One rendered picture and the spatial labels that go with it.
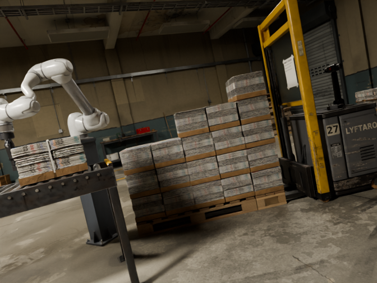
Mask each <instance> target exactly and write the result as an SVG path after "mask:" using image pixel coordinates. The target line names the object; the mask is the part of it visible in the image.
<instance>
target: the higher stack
mask: <svg viewBox="0 0 377 283"><path fill-rule="evenodd" d="M265 88H266V87H265V82H264V79H263V72H262V71H256V72H251V73H248V74H242V75H237V76H233V77H231V78H230V80H228V81H227V82H226V91H227V97H228V99H230V98H232V97H235V96H237V95H241V94H246V93H251V92H256V91H260V90H265ZM263 95H264V94H263ZM263 95H258V96H255V97H250V98H245V99H240V100H237V101H234V102H236V108H237V113H238V119H239V120H245V119H248V118H253V117H258V116H263V115H268V114H270V109H269V103H268V99H267V96H266V95H265V96H263ZM239 126H241V130H242V132H241V133H242V137H244V140H245V144H248V143H253V142H259V141H262V140H267V139H272V138H274V137H275V136H274V132H273V127H272V125H271V120H269V119H266V120H261V121H257V122H252V123H248V124H243V125H239ZM245 150H246V153H247V158H248V159H247V160H248V164H249V167H250V168H252V167H256V166H261V165H266V164H270V163H274V162H278V161H279V158H278V153H277V149H276V145H275V143H270V144H265V145H260V146H257V147H252V148H246V149H245ZM249 174H250V176H251V180H252V185H253V190H254V191H258V190H263V189H268V188H273V187H276V186H281V185H283V181H282V175H281V168H280V167H279V166H277V167H272V168H267V169H264V170H259V171H255V172H249ZM254 198H255V199H256V204H257V208H258V210H261V209H266V208H270V207H275V206H279V205H282V204H287V202H286V196H285V192H284V190H278V191H273V192H270V193H265V194H260V195H254Z"/></svg>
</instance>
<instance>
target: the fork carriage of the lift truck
mask: <svg viewBox="0 0 377 283"><path fill-rule="evenodd" d="M279 164H280V168H281V175H282V181H283V183H284V184H289V185H291V186H292V188H294V189H295V190H297V189H298V190H300V191H302V192H303V194H305V195H307V196H308V197H310V198H311V197H316V195H315V189H314V183H313V179H312V173H311V166H310V165H306V164H304V163H300V162H297V161H293V160H291V159H287V158H284V157H282V158H279Z"/></svg>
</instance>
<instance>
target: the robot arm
mask: <svg viewBox="0 0 377 283"><path fill-rule="evenodd" d="M72 72H73V65H72V63H71V62H70V61H69V60H66V59H62V58H58V59H53V60H49V61H46V62H43V63H40V64H37V65H35V66H33V67H32V68H31V69H30V70H29V71H28V72H27V74H26V76H25V78H24V80H23V82H22V84H21V90H22V92H23V93H24V94H25V95H26V96H22V97H20V98H18V99H17V100H15V101H13V102H12V103H8V102H7V101H6V100H5V99H3V98H0V140H4V147H5V149H6V152H7V155H8V157H9V161H11V165H12V169H13V171H16V170H17V166H16V164H15V163H16V162H15V160H14V158H12V155H11V149H13V148H15V144H14V143H13V141H12V140H11V139H13V138H15V135H14V133H13V131H14V127H13V123H12V121H13V120H17V119H22V118H27V117H31V116H33V115H35V114H37V113H38V112H39V111H40V104H39V102H38V101H36V94H35V93H34V91H33V90H32V88H33V87H34V86H36V85H38V84H39V83H40V82H41V81H46V80H50V79H52V80H54V81H56V82H57V83H59V84H61V85H62V86H63V88H64V89H65V91H66V92H67V93H68V94H69V96H70V97H71V98H72V100H73V101H74V102H75V103H76V105H77V106H78V108H79V109H80V110H81V111H82V113H83V114H82V113H79V112H75V113H72V114H70V115H69V117H68V129H69V132H70V135H71V137H72V136H78V135H79V136H80V140H81V141H83V140H88V139H93V138H94V137H89V136H88V132H89V131H94V130H99V129H102V128H104V127H106V126H107V125H108V124H109V116H108V115H107V114H106V113H105V112H101V111H100V110H98V109H97V108H94V107H92V106H91V104H90V103H89V101H88V100H87V99H86V97H85V96H84V95H83V93H82V91H81V90H80V89H79V87H78V86H77V85H76V83H75V82H74V80H73V79H72Z"/></svg>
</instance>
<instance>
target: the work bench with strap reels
mask: <svg viewBox="0 0 377 283"><path fill-rule="evenodd" d="M136 132H137V134H136V135H131V136H126V137H122V138H121V140H120V138H119V139H113V140H108V141H103V142H100V144H101V146H102V150H103V154H104V159H109V160H110V161H111V162H112V163H113V162H118V161H121V159H120V158H119V156H118V153H113V154H109V155H106V153H105V148H104V145H105V144H109V143H114V142H119V141H123V140H127V139H132V138H137V137H141V136H145V135H150V134H151V135H152V139H153V143H155V141H154V136H153V134H156V138H157V141H159V139H158V134H157V130H155V131H150V127H143V128H140V129H136Z"/></svg>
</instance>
